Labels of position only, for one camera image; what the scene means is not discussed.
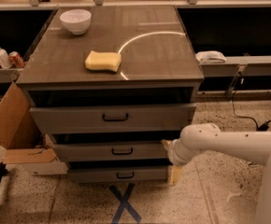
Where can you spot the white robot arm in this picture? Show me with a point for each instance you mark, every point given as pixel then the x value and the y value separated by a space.
pixel 249 146

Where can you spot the yellow sponge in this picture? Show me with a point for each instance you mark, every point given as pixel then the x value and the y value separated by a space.
pixel 99 61

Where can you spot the grey top drawer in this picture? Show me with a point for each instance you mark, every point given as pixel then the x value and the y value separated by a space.
pixel 112 119

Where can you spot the folded white cloth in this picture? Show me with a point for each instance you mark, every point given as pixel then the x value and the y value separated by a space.
pixel 211 56

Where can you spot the brown cardboard box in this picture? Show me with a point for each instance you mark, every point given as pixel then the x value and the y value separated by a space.
pixel 22 140

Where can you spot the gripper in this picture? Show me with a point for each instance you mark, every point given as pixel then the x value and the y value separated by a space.
pixel 175 152

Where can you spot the white ceramic bowl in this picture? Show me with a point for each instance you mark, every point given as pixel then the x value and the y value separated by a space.
pixel 76 21

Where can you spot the grey drawer cabinet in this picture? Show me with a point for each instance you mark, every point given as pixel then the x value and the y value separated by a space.
pixel 157 67

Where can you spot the red soda can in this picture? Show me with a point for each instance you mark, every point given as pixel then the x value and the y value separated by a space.
pixel 16 59

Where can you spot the white pump bottle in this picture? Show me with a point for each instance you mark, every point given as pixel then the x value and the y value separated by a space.
pixel 5 62

